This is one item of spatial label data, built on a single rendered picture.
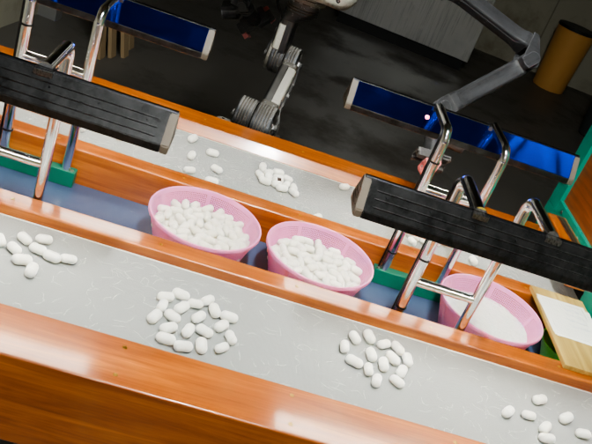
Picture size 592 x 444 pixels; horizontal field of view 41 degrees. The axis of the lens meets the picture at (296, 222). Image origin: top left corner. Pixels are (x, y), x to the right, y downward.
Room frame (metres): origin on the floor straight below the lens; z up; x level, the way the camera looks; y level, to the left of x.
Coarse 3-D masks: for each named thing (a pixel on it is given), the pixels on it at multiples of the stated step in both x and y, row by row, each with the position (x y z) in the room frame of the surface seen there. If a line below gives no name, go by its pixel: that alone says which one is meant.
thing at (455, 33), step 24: (360, 0) 7.20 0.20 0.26; (384, 0) 7.19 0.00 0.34; (408, 0) 7.19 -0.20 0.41; (432, 0) 7.18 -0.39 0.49; (360, 24) 7.23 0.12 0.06; (384, 24) 7.19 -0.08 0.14; (408, 24) 7.18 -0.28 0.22; (432, 24) 7.18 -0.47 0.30; (456, 24) 7.17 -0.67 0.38; (480, 24) 7.17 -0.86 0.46; (408, 48) 7.22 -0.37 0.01; (432, 48) 7.21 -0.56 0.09; (456, 48) 7.17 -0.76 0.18
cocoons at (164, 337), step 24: (0, 240) 1.22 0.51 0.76; (24, 240) 1.25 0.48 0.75; (48, 240) 1.28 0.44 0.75; (24, 264) 1.19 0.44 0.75; (168, 312) 1.21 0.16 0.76; (216, 312) 1.26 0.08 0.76; (168, 336) 1.14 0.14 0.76; (360, 360) 1.29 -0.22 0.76; (384, 360) 1.32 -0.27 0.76; (408, 360) 1.35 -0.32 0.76; (504, 408) 1.33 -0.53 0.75; (576, 432) 1.35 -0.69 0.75
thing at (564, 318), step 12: (540, 300) 1.80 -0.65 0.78; (552, 300) 1.83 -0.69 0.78; (552, 312) 1.76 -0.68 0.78; (564, 312) 1.79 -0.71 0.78; (576, 312) 1.81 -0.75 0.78; (552, 324) 1.70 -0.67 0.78; (564, 324) 1.72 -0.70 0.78; (576, 324) 1.75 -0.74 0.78; (588, 324) 1.77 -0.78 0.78; (564, 336) 1.67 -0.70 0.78; (576, 336) 1.69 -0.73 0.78; (588, 336) 1.72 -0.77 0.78
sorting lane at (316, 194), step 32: (64, 128) 1.79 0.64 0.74; (160, 160) 1.82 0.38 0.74; (192, 160) 1.89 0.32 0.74; (224, 160) 1.96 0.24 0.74; (256, 160) 2.04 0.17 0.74; (256, 192) 1.85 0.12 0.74; (288, 192) 1.92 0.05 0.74; (320, 192) 2.00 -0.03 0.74; (352, 224) 1.89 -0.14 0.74; (544, 288) 1.96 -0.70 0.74
